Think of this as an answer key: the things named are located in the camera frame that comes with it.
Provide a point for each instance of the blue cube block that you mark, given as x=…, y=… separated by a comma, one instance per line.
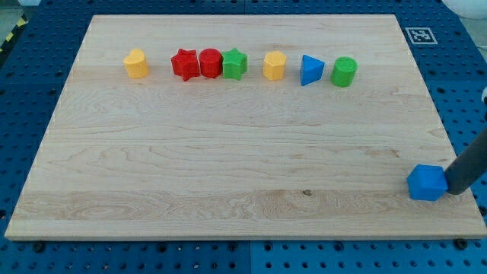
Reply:
x=427, y=182

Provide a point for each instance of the light wooden board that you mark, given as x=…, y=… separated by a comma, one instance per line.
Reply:
x=162, y=159

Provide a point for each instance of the green star block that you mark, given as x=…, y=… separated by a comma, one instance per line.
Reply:
x=234, y=64

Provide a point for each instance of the yellow hexagon block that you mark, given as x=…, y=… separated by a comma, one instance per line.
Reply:
x=274, y=65

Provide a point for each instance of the red cylinder block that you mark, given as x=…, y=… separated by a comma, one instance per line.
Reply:
x=210, y=63

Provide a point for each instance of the red star block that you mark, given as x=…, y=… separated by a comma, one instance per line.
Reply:
x=186, y=64

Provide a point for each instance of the blue triangle block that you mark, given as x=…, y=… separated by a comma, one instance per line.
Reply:
x=311, y=70

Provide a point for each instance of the green cylinder block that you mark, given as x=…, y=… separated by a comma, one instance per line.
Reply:
x=343, y=72

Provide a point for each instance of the yellow heart block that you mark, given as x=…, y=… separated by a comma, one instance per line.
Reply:
x=136, y=64

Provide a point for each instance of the white fiducial marker tag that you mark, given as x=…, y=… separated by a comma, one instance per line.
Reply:
x=421, y=36

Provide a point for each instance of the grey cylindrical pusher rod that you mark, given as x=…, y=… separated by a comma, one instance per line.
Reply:
x=468, y=167

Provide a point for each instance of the yellow black hazard tape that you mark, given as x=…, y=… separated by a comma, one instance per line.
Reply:
x=13, y=36

